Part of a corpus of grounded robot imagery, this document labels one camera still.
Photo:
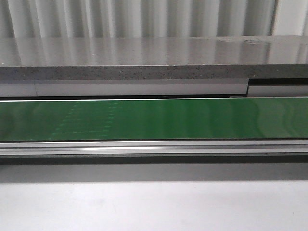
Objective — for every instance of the green conveyor belt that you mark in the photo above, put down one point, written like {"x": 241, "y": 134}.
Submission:
{"x": 159, "y": 119}

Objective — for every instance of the grey granite counter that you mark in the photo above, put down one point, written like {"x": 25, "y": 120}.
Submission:
{"x": 251, "y": 66}

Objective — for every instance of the white pleated curtain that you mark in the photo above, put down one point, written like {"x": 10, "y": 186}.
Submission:
{"x": 152, "y": 18}

